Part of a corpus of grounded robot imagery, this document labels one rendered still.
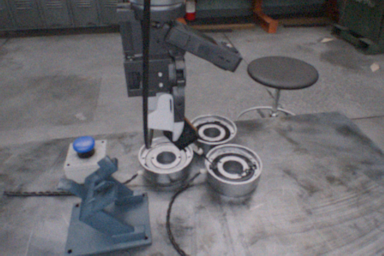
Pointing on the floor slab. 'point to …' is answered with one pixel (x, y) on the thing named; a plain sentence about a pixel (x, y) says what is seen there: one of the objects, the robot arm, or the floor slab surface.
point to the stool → (280, 78)
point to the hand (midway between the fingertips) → (177, 127)
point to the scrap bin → (361, 9)
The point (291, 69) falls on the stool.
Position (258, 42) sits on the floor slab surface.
